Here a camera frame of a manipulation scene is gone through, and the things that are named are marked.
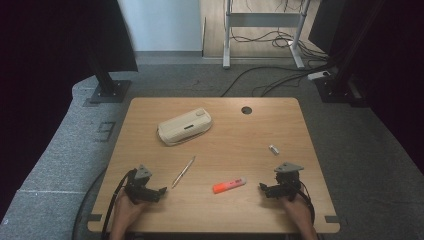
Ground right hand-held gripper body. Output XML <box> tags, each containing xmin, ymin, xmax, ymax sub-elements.
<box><xmin>274</xmin><ymin>162</ymin><xmax>305</xmax><ymax>202</ymax></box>

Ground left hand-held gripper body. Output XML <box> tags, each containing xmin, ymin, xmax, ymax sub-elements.
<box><xmin>124</xmin><ymin>164</ymin><xmax>158</xmax><ymax>205</ymax></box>

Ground silver pen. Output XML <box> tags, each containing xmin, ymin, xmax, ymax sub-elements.
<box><xmin>171</xmin><ymin>155</ymin><xmax>197</xmax><ymax>190</ymax></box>

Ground orange highlighter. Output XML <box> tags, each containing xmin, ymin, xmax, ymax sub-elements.
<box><xmin>212</xmin><ymin>177</ymin><xmax>248</xmax><ymax>195</ymax></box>

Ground cream fabric pencil case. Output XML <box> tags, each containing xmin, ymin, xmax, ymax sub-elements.
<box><xmin>156</xmin><ymin>107</ymin><xmax>214</xmax><ymax>147</ymax></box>

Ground person's left hand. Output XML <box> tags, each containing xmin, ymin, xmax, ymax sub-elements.
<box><xmin>114</xmin><ymin>190</ymin><xmax>149</xmax><ymax>228</ymax></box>

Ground person's right hand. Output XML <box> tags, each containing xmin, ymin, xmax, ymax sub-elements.
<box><xmin>283</xmin><ymin>194</ymin><xmax>315</xmax><ymax>230</ymax></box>

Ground black metal stand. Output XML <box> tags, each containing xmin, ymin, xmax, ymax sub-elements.
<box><xmin>83</xmin><ymin>39</ymin><xmax>132</xmax><ymax>104</ymax></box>
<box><xmin>314</xmin><ymin>0</ymin><xmax>369</xmax><ymax>108</ymax></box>

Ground white power strip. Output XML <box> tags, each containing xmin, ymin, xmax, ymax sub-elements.
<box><xmin>306</xmin><ymin>70</ymin><xmax>332</xmax><ymax>81</ymax></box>

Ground dark curtain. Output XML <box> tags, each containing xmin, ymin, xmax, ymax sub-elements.
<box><xmin>0</xmin><ymin>0</ymin><xmax>139</xmax><ymax>214</ymax></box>
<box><xmin>308</xmin><ymin>0</ymin><xmax>424</xmax><ymax>168</ymax></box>

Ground right hand-held gripper black cable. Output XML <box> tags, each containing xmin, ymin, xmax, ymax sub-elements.
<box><xmin>297</xmin><ymin>180</ymin><xmax>316</xmax><ymax>225</ymax></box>

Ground black floor cable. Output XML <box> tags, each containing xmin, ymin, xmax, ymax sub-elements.
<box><xmin>71</xmin><ymin>166</ymin><xmax>108</xmax><ymax>240</ymax></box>

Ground long black floor cables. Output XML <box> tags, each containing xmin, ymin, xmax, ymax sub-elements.
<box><xmin>219</xmin><ymin>64</ymin><xmax>336</xmax><ymax>98</ymax></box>

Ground tangle of black cables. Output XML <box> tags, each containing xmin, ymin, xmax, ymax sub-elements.
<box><xmin>230</xmin><ymin>29</ymin><xmax>331</xmax><ymax>62</ymax></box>

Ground white metal desk frame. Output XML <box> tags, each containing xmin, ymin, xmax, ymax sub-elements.
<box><xmin>222</xmin><ymin>0</ymin><xmax>306</xmax><ymax>70</ymax></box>

